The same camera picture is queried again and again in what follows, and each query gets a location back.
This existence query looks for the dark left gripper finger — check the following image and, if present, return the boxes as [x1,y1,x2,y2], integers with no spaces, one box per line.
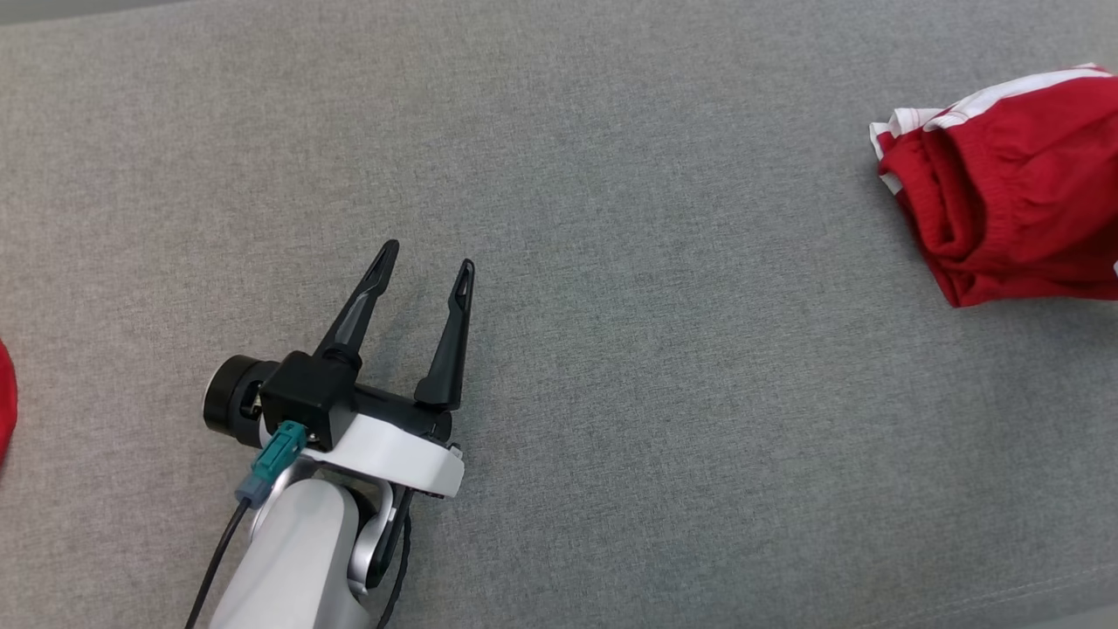
[414,259,476,413]
[314,239,401,364]

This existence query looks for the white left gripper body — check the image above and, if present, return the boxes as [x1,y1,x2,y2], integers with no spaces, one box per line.
[301,384,466,501]

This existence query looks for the red Bulls 23 jersey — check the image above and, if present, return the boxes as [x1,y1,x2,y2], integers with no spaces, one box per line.
[0,339,18,468]

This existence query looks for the red shorts with white trim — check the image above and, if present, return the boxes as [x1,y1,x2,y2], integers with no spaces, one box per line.
[869,63,1118,308]

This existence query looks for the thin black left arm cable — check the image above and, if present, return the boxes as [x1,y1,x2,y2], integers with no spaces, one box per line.
[376,489,414,629]

